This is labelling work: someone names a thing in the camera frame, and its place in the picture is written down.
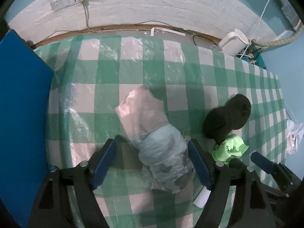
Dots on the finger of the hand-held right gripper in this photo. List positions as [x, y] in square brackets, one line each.
[263, 162]

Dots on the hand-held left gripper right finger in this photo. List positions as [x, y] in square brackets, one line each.
[199, 163]

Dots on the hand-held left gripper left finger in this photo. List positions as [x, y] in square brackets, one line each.
[104, 163]

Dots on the patterned cloth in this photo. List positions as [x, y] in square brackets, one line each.
[166, 159]

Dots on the blue-rimmed cardboard box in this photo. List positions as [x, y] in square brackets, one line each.
[23, 123]

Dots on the light green cloth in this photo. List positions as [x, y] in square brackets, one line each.
[229, 150]

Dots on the small white paper tube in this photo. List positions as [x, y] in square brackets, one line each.
[202, 198]

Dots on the crumpled clear plastic bag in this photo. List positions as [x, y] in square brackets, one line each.
[294, 135]

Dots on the black sock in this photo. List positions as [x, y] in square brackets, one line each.
[228, 118]

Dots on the pink plastic bagged cloth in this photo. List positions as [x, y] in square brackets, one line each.
[142, 111]

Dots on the green checkered tablecloth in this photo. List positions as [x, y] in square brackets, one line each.
[106, 76]

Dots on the white electric kettle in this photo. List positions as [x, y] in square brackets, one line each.
[234, 41]

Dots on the white plastic strip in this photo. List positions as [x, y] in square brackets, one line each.
[166, 30]

